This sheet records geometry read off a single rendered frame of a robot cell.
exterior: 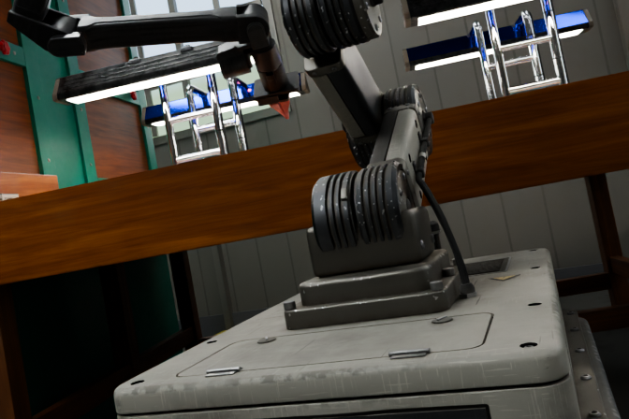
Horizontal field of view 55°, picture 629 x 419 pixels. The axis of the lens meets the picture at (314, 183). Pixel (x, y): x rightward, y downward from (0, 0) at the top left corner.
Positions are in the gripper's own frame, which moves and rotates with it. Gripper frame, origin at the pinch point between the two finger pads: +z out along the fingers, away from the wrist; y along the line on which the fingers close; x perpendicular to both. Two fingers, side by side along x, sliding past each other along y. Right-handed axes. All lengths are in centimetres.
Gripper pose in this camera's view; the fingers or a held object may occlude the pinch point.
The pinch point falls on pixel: (286, 114)
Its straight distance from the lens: 141.8
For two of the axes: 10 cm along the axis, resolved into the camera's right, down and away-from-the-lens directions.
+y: -9.7, 1.8, 1.4
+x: 0.3, 7.3, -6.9
